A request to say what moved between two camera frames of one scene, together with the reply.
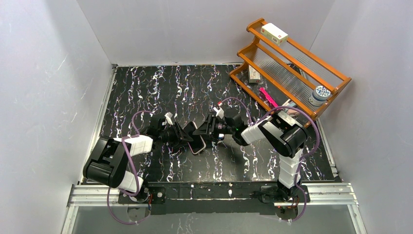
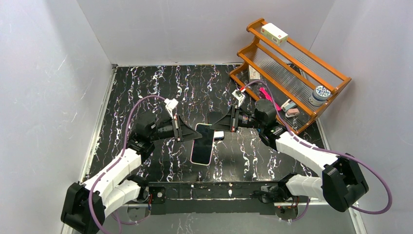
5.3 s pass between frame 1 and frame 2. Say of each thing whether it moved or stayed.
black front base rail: stayed
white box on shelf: stayed
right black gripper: moved
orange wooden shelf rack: stayed
